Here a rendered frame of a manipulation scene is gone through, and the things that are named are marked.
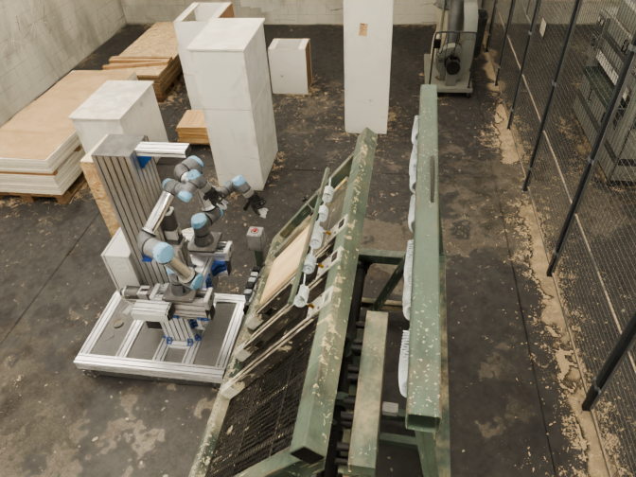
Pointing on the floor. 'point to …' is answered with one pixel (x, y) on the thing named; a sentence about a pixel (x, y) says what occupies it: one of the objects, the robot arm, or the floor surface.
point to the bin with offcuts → (481, 28)
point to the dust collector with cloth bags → (452, 46)
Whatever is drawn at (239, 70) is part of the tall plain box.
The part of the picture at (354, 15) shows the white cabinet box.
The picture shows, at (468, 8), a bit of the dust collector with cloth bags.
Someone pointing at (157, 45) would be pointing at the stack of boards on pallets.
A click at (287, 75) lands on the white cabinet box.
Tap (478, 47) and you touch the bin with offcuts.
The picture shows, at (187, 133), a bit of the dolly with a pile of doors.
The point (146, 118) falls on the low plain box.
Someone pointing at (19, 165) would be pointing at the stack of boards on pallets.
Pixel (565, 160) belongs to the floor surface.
